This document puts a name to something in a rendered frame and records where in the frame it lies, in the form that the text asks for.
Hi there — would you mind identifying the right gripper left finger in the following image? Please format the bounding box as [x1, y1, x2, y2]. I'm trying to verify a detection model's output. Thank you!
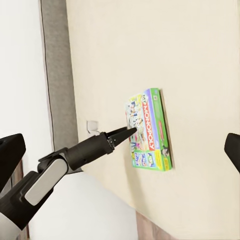
[0, 133, 26, 193]

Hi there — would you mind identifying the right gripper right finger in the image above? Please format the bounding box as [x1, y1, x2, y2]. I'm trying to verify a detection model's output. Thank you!
[224, 133, 240, 173]

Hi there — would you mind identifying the board game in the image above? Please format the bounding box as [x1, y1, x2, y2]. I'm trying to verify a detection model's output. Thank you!
[123, 88, 172, 172]

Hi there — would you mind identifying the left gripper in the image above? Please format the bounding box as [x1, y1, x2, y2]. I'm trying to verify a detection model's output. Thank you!
[77, 126, 137, 164]

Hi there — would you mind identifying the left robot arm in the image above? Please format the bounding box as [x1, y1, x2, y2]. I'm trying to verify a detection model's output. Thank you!
[0, 121, 137, 240]

